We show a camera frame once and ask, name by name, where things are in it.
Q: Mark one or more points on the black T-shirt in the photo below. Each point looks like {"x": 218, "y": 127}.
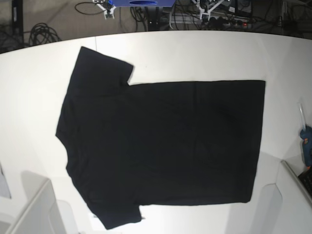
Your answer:
{"x": 173, "y": 143}

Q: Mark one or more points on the blue box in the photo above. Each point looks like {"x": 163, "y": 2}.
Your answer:
{"x": 129, "y": 3}

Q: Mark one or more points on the black robot arm on image left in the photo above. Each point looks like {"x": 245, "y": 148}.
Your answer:
{"x": 107, "y": 8}

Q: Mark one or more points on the black power strip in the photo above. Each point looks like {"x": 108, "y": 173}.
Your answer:
{"x": 220, "y": 22}

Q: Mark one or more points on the blue glue gun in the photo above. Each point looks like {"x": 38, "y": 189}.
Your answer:
{"x": 306, "y": 137}

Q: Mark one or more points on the black keyboard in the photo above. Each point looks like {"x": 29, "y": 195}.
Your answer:
{"x": 306, "y": 180}

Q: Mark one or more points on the black robot arm on image right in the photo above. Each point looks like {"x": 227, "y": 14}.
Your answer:
{"x": 206, "y": 7}

